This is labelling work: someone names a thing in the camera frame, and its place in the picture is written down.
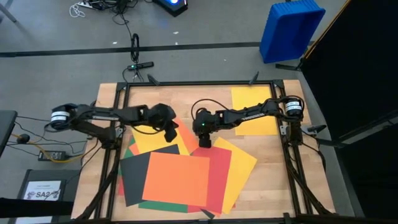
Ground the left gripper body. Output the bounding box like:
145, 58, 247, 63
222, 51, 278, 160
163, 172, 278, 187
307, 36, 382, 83
146, 103, 177, 130

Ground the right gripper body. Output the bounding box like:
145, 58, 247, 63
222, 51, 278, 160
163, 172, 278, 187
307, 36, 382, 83
192, 108, 222, 136

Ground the orange paper sheet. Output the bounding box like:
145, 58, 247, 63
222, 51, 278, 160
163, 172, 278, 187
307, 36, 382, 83
128, 117, 200, 156
142, 151, 211, 208

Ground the black panel foot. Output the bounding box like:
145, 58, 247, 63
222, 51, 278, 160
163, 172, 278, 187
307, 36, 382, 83
275, 62, 304, 72

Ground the black computer blue light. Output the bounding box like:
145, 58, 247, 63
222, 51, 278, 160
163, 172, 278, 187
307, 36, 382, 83
152, 0, 189, 18

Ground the black box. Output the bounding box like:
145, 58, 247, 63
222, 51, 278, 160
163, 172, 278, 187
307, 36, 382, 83
15, 169, 82, 224

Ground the black power adapter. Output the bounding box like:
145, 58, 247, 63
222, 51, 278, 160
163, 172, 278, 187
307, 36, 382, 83
37, 150, 67, 162

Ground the large blue plastic bin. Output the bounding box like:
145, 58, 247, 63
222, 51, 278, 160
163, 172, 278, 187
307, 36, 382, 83
259, 0, 326, 65

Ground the white SA2 label sheet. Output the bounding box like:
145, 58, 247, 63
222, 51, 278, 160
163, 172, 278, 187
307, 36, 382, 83
23, 180, 62, 202

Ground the black plug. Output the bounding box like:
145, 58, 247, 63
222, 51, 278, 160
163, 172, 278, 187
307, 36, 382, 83
16, 133, 31, 145

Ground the grey metal beam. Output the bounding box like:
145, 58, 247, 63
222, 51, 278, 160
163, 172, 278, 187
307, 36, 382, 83
317, 108, 398, 147

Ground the black divider panel yellow edge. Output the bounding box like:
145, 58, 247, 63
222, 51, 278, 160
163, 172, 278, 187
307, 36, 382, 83
300, 0, 398, 220

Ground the grey metal leg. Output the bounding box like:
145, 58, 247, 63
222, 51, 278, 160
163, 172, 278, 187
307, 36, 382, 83
0, 0, 18, 24

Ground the black aluminium table frame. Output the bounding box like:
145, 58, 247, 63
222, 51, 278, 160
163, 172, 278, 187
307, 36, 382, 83
71, 71, 338, 224

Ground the black camera bar green light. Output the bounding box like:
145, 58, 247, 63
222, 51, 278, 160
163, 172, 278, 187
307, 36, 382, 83
126, 61, 155, 72

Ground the coiled black cable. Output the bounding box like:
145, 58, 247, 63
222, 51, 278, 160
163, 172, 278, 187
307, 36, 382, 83
129, 32, 141, 82

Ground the black clamp bracket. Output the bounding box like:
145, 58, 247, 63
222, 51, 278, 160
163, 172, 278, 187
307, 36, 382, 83
306, 124, 327, 134

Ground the black cable bundle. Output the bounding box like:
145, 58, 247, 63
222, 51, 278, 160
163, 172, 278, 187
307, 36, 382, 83
90, 0, 135, 38

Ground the yellow cable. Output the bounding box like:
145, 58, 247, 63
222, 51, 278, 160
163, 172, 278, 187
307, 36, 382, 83
11, 133, 85, 164

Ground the white cable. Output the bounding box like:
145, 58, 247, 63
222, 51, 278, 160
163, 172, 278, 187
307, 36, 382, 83
68, 2, 86, 19

